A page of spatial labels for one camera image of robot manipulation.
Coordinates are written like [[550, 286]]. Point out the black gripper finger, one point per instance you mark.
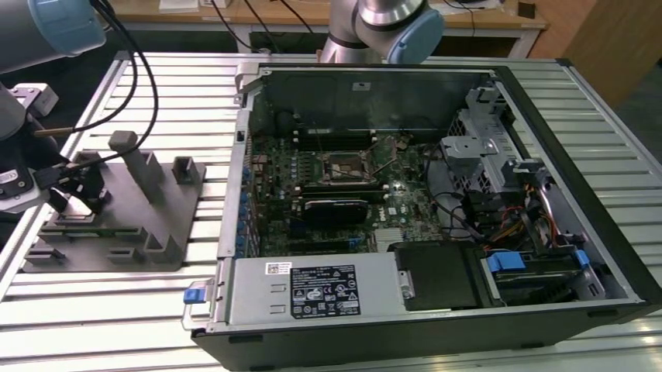
[[60, 201], [92, 186]]

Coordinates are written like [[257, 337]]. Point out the silver CPU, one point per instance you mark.
[[77, 217]]

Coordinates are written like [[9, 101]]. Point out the thin metal locking lever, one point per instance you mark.
[[320, 141]]

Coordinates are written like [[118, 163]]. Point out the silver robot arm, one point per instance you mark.
[[30, 35]]

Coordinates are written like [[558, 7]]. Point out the CPU socket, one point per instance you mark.
[[343, 166]]

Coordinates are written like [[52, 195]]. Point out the grey parts rack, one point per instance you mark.
[[129, 217]]

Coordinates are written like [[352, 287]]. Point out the green RAM stick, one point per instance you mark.
[[110, 233]]

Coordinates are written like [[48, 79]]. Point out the blue plastic latch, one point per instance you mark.
[[193, 295]]

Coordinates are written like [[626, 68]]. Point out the silver power supply unit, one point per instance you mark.
[[257, 286]]

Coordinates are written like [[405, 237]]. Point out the white paper box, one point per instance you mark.
[[169, 4]]

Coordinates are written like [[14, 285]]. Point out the black expansion slot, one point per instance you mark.
[[317, 245]]

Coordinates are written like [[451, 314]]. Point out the black graphics card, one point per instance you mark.
[[336, 212]]

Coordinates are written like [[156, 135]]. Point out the black RAM slot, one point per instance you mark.
[[340, 142], [340, 191], [340, 187], [340, 198], [340, 194], [340, 147], [340, 133], [340, 137]]

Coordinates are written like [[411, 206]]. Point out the small white box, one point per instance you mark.
[[213, 3]]

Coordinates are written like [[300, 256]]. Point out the blue expansion slot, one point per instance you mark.
[[353, 243]]

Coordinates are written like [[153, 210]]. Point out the small silver heatsink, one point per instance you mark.
[[388, 236]]

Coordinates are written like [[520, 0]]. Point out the green motherboard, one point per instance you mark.
[[419, 228]]

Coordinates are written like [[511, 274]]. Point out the silver drive cage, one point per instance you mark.
[[467, 149]]

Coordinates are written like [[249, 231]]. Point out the black open PC case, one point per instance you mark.
[[413, 345]]

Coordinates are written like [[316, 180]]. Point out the blue disk carrier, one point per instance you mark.
[[503, 263]]

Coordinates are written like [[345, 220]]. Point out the wooden desk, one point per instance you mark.
[[506, 21]]

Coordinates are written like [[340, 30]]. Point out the small black box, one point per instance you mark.
[[526, 9]]

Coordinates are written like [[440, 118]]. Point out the brown wooden cabinet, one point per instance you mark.
[[610, 46]]

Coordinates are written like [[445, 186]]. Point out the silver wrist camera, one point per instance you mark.
[[14, 193]]

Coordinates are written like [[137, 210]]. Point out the small white wrist camera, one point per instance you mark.
[[44, 98]]

